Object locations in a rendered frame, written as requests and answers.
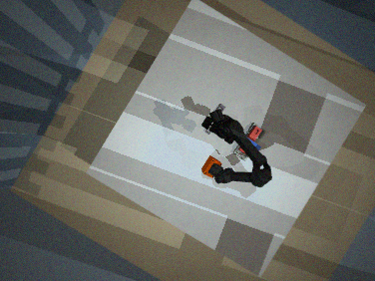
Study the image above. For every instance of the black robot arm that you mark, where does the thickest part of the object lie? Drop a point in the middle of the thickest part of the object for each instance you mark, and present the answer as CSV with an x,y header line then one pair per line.
x,y
229,128

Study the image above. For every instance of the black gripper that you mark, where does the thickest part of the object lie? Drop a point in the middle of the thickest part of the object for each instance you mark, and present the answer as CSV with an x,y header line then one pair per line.
x,y
207,123

